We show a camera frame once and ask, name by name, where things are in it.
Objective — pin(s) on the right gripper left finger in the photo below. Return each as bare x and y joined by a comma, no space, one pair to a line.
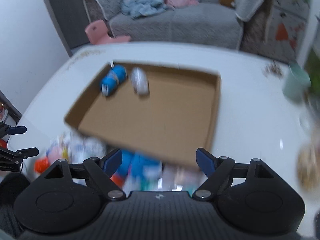
97,173

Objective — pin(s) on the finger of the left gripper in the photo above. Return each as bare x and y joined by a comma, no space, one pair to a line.
9,130
19,154

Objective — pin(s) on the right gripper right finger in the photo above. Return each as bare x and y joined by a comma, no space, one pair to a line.
220,173

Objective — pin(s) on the white grey sock bundle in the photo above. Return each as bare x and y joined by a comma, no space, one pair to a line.
81,148

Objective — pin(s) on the blue plush bundle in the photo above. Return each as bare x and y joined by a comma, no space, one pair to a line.
138,166

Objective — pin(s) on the clear plastic bundle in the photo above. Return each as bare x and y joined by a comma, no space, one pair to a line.
139,81

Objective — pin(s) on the blue sock bundle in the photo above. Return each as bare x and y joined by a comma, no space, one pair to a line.
114,78

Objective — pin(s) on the pink fluffy toy bundle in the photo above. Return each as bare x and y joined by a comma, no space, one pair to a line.
58,149

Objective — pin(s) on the orange bundle on table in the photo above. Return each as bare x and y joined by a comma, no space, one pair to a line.
41,165

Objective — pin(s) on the shallow cardboard box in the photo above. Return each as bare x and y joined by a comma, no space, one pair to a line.
177,117

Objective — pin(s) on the bag of snacks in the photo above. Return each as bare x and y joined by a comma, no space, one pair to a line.
308,163

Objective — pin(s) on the mint green cup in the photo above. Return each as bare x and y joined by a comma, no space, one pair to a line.
296,83

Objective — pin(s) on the pink child stool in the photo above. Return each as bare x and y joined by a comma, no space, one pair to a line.
97,33

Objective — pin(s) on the grey sofa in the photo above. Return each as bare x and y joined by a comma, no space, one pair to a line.
208,23

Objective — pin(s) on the pink cloth on sofa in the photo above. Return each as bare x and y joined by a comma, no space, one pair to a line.
174,4

